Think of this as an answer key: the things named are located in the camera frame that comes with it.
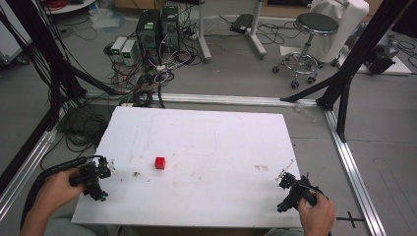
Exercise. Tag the white cloth cover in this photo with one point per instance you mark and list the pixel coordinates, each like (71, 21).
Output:
(337, 26)

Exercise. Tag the white power supply unit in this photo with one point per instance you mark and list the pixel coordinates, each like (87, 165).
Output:
(118, 48)
(130, 51)

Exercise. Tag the white table leg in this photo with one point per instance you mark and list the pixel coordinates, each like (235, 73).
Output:
(203, 31)
(256, 31)

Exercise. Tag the person's right hand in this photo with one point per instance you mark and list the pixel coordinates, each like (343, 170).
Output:
(317, 214)

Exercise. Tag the aluminium floor rail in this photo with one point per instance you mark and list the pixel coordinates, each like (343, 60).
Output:
(354, 173)
(229, 99)
(28, 164)

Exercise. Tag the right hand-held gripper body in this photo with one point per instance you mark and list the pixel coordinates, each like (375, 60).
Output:
(298, 195)

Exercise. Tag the red cube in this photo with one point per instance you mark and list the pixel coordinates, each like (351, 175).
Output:
(160, 163)

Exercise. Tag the white table board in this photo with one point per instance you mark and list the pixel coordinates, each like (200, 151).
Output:
(203, 157)

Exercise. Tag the black computer tower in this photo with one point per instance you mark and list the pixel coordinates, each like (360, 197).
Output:
(170, 28)
(148, 34)

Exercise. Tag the black round stool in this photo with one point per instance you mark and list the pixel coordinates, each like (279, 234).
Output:
(309, 36)

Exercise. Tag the flat black box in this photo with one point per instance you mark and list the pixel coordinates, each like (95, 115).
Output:
(242, 23)

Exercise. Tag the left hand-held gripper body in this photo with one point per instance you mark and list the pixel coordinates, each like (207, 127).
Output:
(90, 183)

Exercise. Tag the person's left hand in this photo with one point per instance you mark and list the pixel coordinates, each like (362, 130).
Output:
(60, 190)

